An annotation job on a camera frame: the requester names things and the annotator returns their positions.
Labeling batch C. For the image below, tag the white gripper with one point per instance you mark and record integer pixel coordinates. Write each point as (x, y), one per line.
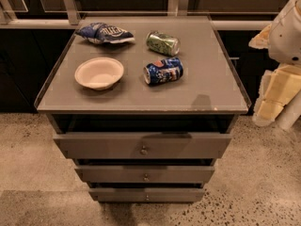
(286, 37)

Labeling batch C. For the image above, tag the grey top drawer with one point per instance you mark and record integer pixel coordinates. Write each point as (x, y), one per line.
(130, 145)

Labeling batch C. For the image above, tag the grey drawer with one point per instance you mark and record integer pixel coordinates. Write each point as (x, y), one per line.
(145, 174)
(147, 194)
(130, 145)

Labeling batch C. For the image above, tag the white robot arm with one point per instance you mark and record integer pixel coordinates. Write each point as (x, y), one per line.
(291, 112)

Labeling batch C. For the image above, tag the grey drawer cabinet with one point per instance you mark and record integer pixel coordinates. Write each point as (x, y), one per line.
(207, 99)

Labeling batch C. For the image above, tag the grey middle drawer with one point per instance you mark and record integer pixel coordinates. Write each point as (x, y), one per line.
(145, 174)

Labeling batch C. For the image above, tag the grey bottom drawer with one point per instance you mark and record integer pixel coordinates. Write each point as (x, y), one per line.
(147, 194)

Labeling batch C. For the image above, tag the green soda can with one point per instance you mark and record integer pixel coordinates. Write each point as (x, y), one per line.
(163, 43)

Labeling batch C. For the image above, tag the blue pepsi can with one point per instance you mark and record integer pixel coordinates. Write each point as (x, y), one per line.
(163, 71)

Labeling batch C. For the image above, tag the white paper bowl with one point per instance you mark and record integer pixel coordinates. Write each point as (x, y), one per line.
(99, 73)

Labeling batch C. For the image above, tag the blue crumpled chip bag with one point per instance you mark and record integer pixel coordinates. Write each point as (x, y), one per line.
(99, 33)

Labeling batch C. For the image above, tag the metal glass railing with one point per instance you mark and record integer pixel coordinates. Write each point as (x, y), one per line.
(226, 14)

